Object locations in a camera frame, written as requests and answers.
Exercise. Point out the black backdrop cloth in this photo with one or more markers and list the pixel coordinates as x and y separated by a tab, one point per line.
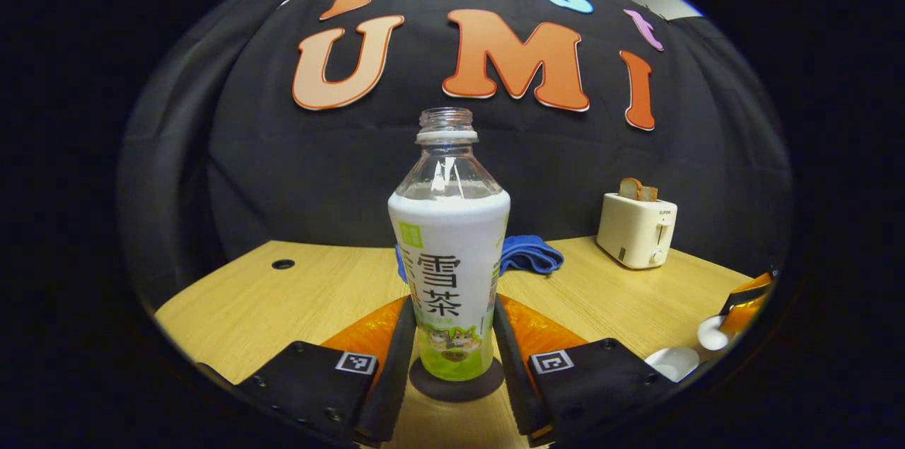
318	173

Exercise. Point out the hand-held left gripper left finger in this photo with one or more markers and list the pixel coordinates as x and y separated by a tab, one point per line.
396	385

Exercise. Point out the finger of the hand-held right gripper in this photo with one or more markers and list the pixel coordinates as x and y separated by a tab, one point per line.
760	283
742	315

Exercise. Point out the blue towel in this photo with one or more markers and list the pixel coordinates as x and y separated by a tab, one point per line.
530	256

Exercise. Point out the cream toaster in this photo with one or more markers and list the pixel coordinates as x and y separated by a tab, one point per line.
633	233

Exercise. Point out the dark round coaster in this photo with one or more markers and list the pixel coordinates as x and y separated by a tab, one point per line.
456	391

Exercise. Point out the toasted bread slice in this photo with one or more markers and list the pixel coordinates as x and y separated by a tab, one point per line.
650	193
629	189

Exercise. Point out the white teacup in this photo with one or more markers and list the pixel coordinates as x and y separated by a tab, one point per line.
672	363

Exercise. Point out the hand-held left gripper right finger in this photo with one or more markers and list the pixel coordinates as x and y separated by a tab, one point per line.
512	385

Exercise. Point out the clear water bottle white label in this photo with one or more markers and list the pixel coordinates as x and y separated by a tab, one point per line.
449	244

